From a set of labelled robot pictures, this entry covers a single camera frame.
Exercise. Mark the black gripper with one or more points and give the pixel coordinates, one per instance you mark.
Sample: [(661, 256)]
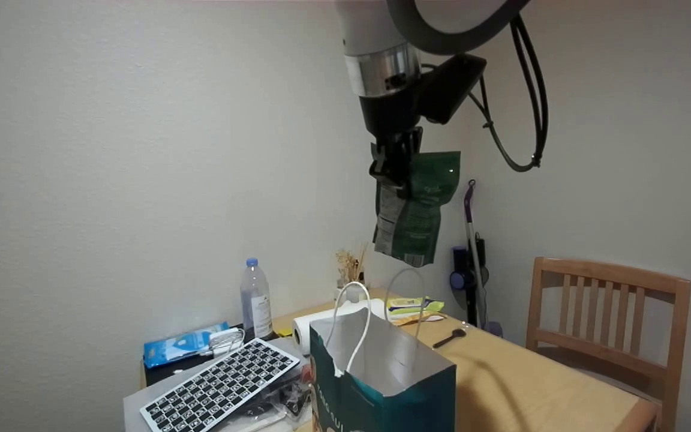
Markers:
[(394, 122)]

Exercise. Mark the green snack bag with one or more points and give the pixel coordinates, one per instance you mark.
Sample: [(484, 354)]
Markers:
[(408, 225)]

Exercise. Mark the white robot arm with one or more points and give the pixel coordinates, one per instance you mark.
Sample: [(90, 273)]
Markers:
[(407, 70)]

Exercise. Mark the teal paper carry bag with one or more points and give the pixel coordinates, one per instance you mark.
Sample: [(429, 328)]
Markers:
[(372, 374)]

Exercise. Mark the purple stick vacuum cleaner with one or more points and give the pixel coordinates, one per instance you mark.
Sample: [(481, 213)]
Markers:
[(471, 272)]

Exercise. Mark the yellow green packet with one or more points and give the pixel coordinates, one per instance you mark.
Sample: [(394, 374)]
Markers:
[(408, 307)]

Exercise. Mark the clear plastic water bottle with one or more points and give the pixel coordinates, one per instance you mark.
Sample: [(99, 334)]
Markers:
[(256, 300)]

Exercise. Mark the black small tool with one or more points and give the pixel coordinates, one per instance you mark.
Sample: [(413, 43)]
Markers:
[(451, 336)]

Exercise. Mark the wooden chair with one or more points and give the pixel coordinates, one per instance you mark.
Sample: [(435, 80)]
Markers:
[(591, 314)]

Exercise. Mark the blue tissue box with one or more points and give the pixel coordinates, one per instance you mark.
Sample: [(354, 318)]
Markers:
[(188, 349)]

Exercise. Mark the black white checkered board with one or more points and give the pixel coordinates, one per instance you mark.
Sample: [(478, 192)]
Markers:
[(220, 390)]

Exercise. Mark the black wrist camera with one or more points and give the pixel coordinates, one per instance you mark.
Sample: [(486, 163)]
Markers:
[(444, 87)]

